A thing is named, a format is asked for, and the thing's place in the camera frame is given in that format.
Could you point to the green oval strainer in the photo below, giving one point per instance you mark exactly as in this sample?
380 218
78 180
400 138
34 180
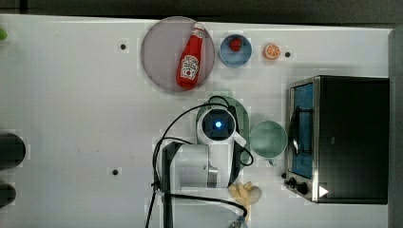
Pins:
226 98

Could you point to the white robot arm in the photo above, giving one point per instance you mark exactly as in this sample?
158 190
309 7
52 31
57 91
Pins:
212 162

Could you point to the red ketchup bottle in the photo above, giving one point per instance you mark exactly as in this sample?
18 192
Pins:
188 69

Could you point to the green mug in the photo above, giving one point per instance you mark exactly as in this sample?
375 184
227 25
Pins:
268 139

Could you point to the blue bowl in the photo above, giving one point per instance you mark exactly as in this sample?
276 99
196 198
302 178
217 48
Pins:
235 59

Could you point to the red strawberry in bowl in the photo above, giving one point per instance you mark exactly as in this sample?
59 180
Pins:
235 44

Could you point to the peeled toy banana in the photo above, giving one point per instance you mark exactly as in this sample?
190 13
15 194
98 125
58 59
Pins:
246 195

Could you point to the orange slice toy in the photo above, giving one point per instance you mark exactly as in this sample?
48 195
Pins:
271 52

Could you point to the black toaster oven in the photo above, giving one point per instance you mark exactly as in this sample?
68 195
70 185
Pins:
338 139

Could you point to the black round object lower left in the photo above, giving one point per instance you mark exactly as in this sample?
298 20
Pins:
7 194

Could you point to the green cylinder object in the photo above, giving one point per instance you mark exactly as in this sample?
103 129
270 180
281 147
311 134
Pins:
3 34

